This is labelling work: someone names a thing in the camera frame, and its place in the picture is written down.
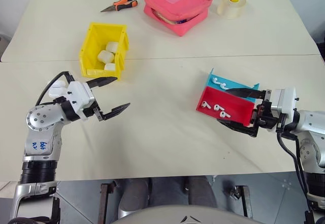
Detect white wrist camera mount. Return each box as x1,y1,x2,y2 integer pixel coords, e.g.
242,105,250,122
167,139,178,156
270,86,300,120
48,80,96,121

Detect dark grey robot legs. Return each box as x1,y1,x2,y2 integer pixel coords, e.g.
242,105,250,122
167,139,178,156
118,175,219,212

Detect rusty metal table leg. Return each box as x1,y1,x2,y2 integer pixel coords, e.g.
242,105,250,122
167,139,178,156
230,184,254,220
100,181,115,224

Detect blue plastic tray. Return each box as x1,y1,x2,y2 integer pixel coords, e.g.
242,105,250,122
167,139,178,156
203,68,261,103

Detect pink fabric pouch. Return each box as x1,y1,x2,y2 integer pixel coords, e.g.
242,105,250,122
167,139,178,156
142,0,214,38

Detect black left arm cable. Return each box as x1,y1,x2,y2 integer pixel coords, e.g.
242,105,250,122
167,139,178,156
35,71,75,107

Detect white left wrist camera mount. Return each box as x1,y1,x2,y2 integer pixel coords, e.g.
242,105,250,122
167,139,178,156
48,80,96,121

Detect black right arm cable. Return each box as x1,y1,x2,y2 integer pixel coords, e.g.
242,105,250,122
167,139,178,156
276,129,314,212

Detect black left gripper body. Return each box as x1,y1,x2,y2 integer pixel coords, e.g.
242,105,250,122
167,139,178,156
81,102,106,122

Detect clear tape roll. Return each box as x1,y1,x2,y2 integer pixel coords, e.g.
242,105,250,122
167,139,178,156
217,0,248,20

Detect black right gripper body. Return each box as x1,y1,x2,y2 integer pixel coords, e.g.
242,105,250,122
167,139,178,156
249,89,283,139

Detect orange black pliers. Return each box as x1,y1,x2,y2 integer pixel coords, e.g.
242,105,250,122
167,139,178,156
100,0,139,13

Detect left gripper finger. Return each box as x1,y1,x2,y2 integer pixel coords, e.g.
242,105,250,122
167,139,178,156
101,102,131,121
85,77,119,89

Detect silver robot torso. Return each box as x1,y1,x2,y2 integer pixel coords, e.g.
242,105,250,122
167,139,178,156
111,203,266,224

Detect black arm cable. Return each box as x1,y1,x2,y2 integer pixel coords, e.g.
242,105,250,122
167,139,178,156
35,71,75,107
276,129,314,212

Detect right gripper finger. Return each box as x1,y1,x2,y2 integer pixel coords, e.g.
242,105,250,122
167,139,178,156
215,118,257,138
225,87,263,100

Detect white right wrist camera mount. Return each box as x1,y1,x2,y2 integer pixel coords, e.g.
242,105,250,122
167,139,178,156
270,86,300,120

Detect red plastic tray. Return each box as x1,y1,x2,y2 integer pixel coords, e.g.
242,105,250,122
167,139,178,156
195,85,257,128

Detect yellow plastic bin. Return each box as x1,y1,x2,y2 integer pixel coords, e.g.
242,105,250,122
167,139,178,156
78,21,130,82

